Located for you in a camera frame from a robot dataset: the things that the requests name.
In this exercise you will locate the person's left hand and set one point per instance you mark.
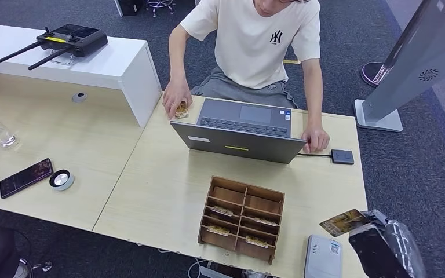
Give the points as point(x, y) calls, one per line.
point(315, 138)

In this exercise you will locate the black computer case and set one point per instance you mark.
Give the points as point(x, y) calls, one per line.
point(128, 7)

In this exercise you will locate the black remote controller with antennas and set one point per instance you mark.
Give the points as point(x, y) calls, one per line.
point(73, 40)

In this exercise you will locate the white box device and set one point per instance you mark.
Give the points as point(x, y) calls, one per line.
point(322, 257)

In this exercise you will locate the grey laptop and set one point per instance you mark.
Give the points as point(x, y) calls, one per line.
point(241, 146)

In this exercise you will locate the chrome chair base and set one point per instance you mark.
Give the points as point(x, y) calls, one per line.
point(160, 4)
point(24, 270)

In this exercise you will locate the black smartphone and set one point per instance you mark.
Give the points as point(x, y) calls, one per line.
point(26, 178)

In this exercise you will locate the black card reader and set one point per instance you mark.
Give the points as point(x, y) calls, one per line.
point(342, 157)

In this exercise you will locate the gold patterned ID card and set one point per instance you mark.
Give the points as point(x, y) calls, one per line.
point(343, 222)

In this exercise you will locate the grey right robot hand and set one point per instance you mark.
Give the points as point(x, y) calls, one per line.
point(380, 253)

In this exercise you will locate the person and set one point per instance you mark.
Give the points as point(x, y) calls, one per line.
point(251, 50)

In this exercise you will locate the silver kiosk display stand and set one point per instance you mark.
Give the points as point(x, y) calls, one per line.
point(414, 61)

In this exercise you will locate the yellow floor tape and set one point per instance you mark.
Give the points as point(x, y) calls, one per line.
point(291, 61)

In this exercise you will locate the person's left forearm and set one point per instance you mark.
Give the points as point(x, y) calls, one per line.
point(312, 92)

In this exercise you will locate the person's right forearm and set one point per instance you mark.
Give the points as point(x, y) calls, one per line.
point(178, 57)

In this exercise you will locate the clear acrylic stand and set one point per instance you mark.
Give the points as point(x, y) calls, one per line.
point(64, 59)

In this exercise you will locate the wooden card organizer box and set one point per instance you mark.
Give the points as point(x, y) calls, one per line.
point(241, 199)

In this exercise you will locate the round chrome stand base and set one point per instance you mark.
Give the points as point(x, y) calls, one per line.
point(370, 75)

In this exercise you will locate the person's right hand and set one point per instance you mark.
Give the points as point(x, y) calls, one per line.
point(176, 94)

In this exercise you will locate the round white silver disc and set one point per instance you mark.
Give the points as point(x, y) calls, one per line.
point(61, 179)

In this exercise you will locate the white desk riser shelf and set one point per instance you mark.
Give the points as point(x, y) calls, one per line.
point(103, 61)

